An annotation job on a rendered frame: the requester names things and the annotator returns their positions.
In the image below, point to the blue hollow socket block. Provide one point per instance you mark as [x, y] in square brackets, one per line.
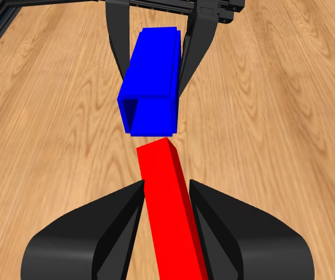
[153, 64]

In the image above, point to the thin red peg bar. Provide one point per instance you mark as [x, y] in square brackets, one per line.
[167, 218]

